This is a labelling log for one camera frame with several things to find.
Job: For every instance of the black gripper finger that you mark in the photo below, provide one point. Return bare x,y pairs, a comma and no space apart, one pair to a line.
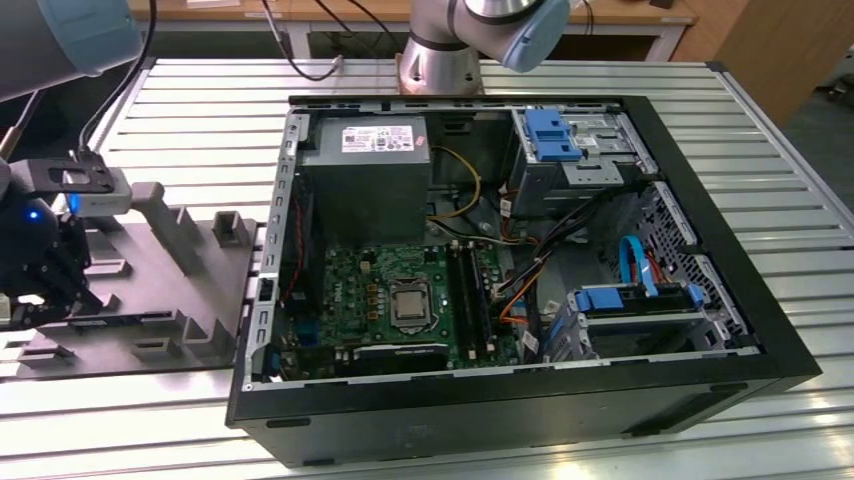
61,305

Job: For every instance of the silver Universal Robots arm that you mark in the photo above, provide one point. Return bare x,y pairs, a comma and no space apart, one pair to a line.
61,35

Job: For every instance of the installed RAM stick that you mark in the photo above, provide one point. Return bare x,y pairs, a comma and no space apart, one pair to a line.
482,300

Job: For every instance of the grey parts rack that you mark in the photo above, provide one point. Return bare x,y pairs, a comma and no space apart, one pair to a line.
167,280

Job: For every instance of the green motherboard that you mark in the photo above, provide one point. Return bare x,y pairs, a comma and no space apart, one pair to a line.
354,300

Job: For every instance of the black CPU socket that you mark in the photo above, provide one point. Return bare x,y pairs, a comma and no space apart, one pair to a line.
394,282

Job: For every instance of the grey power supply unit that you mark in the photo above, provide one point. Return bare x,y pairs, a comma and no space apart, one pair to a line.
368,200

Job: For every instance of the wooden desk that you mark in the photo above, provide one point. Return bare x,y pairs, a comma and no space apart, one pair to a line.
201,12

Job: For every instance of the black graphics card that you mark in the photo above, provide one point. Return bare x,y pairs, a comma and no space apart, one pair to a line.
401,357

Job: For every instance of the silver CPU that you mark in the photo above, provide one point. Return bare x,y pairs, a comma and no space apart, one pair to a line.
410,305

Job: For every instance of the white box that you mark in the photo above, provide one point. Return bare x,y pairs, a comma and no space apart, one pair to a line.
214,3

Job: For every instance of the black open PC case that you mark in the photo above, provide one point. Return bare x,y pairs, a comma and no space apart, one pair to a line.
468,425

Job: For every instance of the blue drive bay latch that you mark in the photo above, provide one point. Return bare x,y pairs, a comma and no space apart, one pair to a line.
550,135

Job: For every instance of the hard disk in blue carrier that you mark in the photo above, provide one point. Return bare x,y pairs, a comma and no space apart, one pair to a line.
604,300

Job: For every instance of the silver drive cage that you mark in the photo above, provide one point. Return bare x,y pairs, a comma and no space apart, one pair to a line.
601,172

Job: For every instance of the silver disk bay cage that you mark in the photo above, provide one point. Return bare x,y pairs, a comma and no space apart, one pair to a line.
641,335

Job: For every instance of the wooden cabinet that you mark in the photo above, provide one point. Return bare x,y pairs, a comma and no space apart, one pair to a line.
768,50

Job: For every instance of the black chair base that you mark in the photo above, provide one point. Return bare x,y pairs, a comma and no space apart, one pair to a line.
837,87

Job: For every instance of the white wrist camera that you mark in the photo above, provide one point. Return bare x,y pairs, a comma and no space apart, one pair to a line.
101,202

